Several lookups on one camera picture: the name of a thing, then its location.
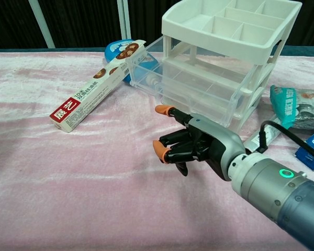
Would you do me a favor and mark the white compartment tray stack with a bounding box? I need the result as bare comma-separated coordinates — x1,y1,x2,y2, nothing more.
161,0,304,132

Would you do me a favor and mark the blue cartoon bottle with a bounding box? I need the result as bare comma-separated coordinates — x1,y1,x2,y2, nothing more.
104,39,163,87

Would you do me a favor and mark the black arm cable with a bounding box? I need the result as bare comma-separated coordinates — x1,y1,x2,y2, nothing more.
255,121,314,168

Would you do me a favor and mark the white tube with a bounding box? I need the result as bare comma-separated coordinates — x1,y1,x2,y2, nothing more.
242,117,283,153

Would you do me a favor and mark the long baking paper box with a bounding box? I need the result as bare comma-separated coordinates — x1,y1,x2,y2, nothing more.
49,39,148,133

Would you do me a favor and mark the white partition post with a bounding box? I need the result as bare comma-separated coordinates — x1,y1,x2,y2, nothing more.
116,0,132,40
28,0,56,49

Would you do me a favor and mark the teal snack packet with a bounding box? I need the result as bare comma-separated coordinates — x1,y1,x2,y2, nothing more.
269,85,314,130

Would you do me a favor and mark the clear plastic drawer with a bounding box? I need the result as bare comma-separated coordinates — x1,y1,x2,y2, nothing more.
161,57,255,112
161,88,252,129
125,35,257,128

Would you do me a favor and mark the pink velvet cloth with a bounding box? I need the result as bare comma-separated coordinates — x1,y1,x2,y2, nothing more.
0,48,314,251

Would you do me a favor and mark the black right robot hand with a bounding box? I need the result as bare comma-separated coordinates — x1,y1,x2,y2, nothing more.
152,104,249,181

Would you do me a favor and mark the blue Oreo pack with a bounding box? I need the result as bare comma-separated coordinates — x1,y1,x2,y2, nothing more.
295,130,314,173

